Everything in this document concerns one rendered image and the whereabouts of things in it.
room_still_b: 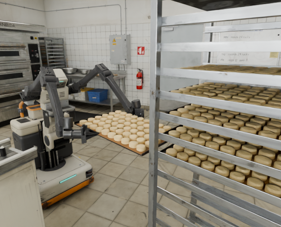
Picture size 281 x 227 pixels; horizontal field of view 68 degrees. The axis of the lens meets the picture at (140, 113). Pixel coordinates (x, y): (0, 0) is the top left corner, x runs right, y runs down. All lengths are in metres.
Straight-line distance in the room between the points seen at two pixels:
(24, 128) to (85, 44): 4.26
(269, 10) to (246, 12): 0.06
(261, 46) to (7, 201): 1.43
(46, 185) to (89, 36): 4.58
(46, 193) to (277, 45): 2.10
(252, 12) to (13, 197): 1.45
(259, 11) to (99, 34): 5.41
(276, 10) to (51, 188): 2.12
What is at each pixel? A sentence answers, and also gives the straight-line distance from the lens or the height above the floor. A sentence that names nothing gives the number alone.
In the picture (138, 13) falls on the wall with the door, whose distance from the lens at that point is 5.45.
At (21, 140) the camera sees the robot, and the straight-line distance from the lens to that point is 2.33.
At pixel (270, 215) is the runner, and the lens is 1.36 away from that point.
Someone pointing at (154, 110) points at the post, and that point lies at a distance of 0.84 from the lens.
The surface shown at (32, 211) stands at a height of 0.50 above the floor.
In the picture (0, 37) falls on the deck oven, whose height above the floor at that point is 1.73.
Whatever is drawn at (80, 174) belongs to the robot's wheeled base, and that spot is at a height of 0.23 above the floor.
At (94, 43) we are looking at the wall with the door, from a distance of 6.03.
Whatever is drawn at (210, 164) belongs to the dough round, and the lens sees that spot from 0.89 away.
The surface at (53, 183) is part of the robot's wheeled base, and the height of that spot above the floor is 0.27.
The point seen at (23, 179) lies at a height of 0.75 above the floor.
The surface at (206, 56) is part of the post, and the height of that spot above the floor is 1.46.
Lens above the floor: 1.49
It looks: 17 degrees down
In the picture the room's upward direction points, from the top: straight up
